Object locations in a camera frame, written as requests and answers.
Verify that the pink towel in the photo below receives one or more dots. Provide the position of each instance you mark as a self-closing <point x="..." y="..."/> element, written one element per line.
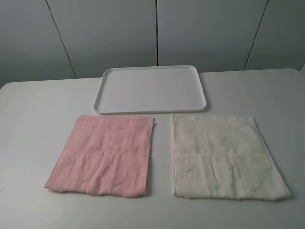
<point x="105" y="155"/>

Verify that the cream white towel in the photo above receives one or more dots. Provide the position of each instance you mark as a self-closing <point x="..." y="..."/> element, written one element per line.
<point x="222" y="157"/>

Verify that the white rectangular plastic tray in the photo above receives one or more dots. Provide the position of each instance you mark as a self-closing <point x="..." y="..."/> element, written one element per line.
<point x="157" y="89"/>

